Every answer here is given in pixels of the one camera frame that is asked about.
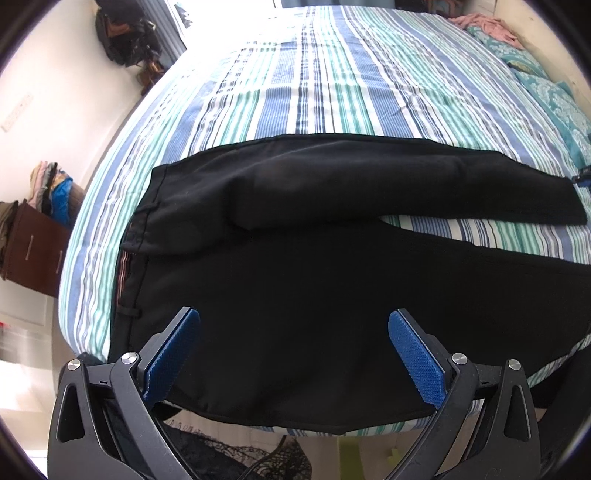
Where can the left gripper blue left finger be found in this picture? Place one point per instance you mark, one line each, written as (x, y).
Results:
(141, 379)

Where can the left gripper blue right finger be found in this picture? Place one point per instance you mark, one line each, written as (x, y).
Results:
(442, 382)

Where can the black pants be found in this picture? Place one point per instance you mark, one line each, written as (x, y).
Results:
(282, 247)

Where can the dark brown wooden dresser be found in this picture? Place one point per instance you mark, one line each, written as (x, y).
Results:
(35, 251)

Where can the folded clothes stack on dresser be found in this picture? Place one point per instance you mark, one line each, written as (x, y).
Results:
(55, 194)

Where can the olive garment on dresser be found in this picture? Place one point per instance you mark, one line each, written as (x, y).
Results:
(8, 213)

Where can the teal floral pillow near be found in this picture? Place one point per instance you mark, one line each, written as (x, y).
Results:
(570, 121)

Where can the teal floral pillow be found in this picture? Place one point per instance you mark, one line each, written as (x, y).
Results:
(521, 60)
(570, 121)

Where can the teal floral pillow far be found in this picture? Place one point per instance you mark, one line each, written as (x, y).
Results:
(521, 60)

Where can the blue striped curtain left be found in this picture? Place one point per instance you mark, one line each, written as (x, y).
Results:
(167, 31)

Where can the dark hanging bags and coats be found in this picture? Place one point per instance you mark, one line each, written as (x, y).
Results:
(129, 39)

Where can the cream padded headboard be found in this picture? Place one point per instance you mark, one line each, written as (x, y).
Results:
(539, 39)

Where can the pink crumpled garment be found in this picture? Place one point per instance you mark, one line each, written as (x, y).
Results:
(494, 27)

